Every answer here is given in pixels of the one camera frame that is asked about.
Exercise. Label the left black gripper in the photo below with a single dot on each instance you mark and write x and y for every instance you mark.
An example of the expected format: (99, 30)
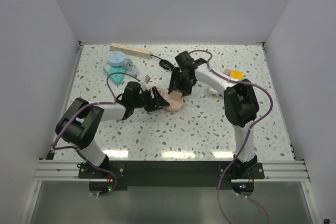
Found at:
(152, 106)

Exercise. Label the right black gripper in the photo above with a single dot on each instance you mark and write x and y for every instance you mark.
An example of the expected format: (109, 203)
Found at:
(185, 90)

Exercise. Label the pink cube socket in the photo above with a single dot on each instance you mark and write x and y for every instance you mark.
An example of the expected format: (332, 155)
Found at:
(175, 95)

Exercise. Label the white cube socket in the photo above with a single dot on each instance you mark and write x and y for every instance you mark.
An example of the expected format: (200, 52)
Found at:
(213, 93)

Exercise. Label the teal triangular power strip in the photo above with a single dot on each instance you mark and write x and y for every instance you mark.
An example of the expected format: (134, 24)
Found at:
(116, 73)

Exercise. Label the pink charger plug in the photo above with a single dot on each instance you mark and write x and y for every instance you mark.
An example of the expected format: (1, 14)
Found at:
(227, 72)

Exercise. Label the yellow cube socket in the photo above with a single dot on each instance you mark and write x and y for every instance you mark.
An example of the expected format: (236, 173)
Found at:
(236, 74)

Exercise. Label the beige power strip red sockets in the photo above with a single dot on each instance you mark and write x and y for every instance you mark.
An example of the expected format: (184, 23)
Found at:
(130, 50)

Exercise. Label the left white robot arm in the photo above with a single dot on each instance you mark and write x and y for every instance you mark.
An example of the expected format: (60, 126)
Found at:
(80, 122)

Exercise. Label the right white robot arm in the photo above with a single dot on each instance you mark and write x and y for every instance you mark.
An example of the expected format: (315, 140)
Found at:
(240, 102)

